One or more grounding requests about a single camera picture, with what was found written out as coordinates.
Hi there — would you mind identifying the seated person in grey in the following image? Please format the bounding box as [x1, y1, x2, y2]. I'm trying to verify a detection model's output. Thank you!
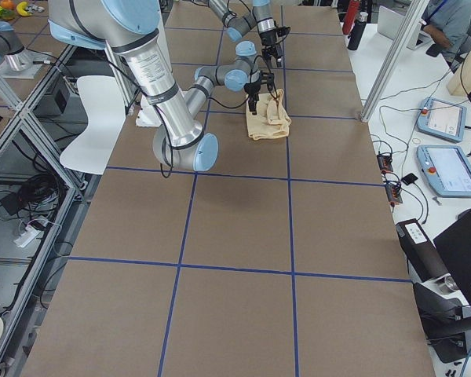
[421, 0, 471, 53]

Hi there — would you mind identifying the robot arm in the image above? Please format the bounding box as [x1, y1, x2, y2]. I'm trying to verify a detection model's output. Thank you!
[49, 1, 261, 171]
[201, 0, 290, 68]

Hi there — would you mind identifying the red water bottle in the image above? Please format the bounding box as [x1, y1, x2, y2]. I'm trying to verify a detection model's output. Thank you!
[342, 0, 360, 35]

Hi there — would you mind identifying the lower blue teach pendant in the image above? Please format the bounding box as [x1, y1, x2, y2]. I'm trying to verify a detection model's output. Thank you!
[416, 145, 471, 198]

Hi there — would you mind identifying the yellow long sleeve shirt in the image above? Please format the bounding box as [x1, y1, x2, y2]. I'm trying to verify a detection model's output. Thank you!
[246, 88, 292, 141]

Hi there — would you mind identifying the black water bottle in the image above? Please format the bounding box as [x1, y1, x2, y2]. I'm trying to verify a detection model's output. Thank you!
[347, 11, 369, 51]

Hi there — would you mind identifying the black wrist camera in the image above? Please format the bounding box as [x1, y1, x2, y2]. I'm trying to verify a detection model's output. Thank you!
[276, 26, 290, 38]
[259, 71, 278, 101]

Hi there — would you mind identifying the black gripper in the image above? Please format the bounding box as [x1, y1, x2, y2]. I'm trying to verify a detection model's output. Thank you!
[244, 74, 261, 115]
[258, 24, 283, 67]

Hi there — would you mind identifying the blue teach pendant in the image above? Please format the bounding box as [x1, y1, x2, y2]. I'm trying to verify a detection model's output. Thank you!
[416, 145, 471, 198]
[417, 97, 466, 143]

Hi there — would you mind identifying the upper blue teach pendant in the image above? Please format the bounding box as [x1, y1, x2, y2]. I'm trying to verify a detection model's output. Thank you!
[417, 97, 466, 143]

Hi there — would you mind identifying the white plastic chair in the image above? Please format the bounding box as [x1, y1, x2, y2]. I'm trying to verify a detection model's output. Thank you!
[60, 75, 126, 175]

